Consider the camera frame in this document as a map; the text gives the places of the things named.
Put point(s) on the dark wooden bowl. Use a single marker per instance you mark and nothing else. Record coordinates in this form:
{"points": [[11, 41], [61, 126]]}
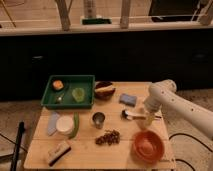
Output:
{"points": [[104, 95]]}

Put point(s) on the green leafy vegetable toy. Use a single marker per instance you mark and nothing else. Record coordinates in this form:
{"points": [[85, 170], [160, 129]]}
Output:
{"points": [[78, 94]]}

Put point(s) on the green box on shelf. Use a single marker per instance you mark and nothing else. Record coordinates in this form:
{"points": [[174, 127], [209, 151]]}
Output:
{"points": [[95, 21]]}

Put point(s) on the orange fruit toy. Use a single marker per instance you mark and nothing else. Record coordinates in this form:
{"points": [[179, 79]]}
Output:
{"points": [[57, 85]]}

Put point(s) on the small metal cup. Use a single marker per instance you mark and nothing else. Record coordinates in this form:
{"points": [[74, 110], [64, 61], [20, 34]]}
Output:
{"points": [[98, 119]]}

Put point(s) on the light blue cloth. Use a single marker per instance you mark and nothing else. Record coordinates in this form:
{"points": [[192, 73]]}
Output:
{"points": [[51, 127]]}

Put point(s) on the green chili pepper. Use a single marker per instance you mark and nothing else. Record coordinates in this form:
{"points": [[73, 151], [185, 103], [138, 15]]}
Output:
{"points": [[76, 126]]}

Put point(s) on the white handled dish brush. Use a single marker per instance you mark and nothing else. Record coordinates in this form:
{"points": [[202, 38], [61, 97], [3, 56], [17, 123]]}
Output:
{"points": [[133, 116]]}

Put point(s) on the white paper cup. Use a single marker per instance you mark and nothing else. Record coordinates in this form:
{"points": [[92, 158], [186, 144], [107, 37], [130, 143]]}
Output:
{"points": [[65, 125]]}

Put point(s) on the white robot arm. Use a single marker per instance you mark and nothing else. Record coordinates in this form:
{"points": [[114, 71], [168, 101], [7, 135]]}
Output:
{"points": [[163, 93]]}

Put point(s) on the wooden scrub brush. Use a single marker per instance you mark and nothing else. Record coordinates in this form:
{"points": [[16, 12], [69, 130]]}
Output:
{"points": [[57, 152]]}

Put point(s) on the black pole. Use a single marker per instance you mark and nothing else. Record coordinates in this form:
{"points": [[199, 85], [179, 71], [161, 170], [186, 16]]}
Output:
{"points": [[15, 156]]}

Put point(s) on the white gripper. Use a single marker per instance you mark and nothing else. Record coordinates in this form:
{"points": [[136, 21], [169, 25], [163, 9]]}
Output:
{"points": [[149, 118]]}

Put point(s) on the banana in bowl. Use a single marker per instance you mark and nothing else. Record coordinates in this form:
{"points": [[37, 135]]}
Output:
{"points": [[105, 89]]}

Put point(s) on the green plastic tray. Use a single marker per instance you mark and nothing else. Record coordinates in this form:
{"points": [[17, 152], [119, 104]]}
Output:
{"points": [[87, 82]]}

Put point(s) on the bunch of dark grapes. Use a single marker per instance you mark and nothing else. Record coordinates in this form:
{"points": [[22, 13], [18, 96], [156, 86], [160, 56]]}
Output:
{"points": [[110, 137]]}

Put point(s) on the small spoon in tray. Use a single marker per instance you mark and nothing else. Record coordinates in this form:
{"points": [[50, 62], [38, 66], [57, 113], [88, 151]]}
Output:
{"points": [[59, 99]]}

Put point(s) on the orange plastic bowl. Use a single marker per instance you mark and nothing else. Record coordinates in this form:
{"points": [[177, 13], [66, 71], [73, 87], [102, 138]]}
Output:
{"points": [[148, 147]]}

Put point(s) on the blue sponge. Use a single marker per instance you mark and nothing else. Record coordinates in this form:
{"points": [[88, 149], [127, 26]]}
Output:
{"points": [[128, 99]]}

